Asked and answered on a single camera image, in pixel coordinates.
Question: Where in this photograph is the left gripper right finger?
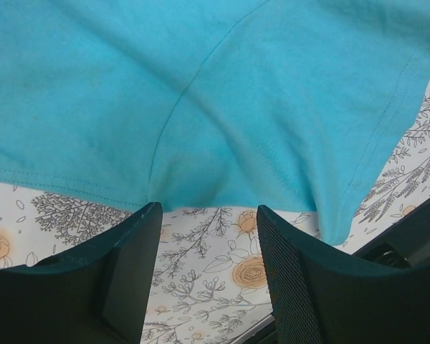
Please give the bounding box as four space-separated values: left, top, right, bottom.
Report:
257 206 430 343

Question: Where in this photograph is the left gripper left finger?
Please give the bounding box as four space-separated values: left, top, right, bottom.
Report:
0 202 163 343

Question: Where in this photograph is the turquoise t shirt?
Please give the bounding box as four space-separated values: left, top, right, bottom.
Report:
0 1 430 245

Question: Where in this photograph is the floral table mat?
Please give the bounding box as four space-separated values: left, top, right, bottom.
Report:
0 80 430 343

